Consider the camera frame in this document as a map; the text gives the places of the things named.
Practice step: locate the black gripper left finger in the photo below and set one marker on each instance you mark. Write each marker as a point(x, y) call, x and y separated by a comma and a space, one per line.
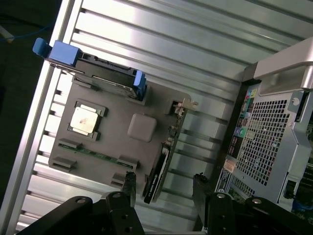
point(117, 215)

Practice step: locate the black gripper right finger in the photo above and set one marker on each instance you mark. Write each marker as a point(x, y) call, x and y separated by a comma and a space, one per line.
point(220, 215)

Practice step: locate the loose green RAM stick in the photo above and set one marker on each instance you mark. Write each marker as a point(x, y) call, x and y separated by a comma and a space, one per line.
point(97, 154)

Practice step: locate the grey parts rack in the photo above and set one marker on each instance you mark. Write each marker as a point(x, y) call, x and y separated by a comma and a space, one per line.
point(117, 147)

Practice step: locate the open black PC case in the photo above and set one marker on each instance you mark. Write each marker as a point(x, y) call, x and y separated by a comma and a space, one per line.
point(269, 137)

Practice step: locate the silver CPU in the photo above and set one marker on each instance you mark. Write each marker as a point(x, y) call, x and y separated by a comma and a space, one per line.
point(84, 120)

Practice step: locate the hard disk with blue bracket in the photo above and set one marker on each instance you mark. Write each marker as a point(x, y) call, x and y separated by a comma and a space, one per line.
point(110, 78)

